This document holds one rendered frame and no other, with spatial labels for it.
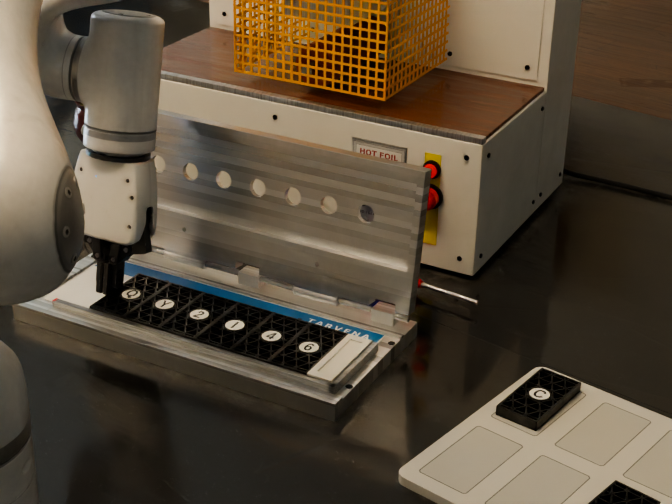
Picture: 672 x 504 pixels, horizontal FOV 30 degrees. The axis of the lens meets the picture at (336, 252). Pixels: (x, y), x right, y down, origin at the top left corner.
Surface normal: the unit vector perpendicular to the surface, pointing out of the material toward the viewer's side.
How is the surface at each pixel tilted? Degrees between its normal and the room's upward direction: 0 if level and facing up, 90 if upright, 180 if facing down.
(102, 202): 78
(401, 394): 0
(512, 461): 0
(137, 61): 83
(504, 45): 90
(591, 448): 0
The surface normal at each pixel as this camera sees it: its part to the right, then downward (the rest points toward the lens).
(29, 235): 0.48, 0.18
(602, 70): 0.02, -0.89
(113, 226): -0.43, 0.20
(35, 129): 0.66, -0.57
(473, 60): -0.48, 0.39
